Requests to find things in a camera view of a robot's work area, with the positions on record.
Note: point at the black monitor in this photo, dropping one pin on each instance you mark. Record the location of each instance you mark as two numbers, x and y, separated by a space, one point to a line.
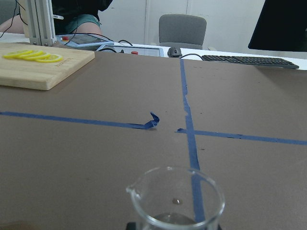
281 26

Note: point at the clear glass beaker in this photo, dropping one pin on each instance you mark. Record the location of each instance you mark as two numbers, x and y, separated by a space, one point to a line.
176 198

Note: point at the black computer mouse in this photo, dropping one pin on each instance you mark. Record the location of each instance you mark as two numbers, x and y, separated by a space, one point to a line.
174 52

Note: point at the aluminium frame post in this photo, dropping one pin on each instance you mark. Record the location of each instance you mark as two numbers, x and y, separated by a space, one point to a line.
39 15

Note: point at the wooden cutting board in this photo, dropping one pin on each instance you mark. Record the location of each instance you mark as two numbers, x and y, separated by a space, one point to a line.
36 75

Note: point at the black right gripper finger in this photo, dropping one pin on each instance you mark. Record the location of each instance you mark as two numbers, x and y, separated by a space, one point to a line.
131 226

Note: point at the blue tape line crosswise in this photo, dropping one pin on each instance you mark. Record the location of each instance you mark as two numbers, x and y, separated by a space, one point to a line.
151 124

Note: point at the teach pendant with red button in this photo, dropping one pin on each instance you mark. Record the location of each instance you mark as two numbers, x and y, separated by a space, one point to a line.
84 41

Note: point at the grey office chair right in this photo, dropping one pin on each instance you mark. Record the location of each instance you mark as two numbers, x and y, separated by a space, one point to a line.
184 31

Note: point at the lemon slice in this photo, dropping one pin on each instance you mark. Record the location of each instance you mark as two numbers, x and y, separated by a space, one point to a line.
52 58
41 56
17 54
29 56

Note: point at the seated operator in black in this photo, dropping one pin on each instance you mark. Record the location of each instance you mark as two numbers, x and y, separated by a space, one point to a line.
79 16

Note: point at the black keyboard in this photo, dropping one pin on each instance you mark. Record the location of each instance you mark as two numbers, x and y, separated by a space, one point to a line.
255 61

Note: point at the blue tape line lengthwise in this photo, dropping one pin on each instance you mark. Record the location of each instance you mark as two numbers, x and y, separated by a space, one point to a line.
192 147

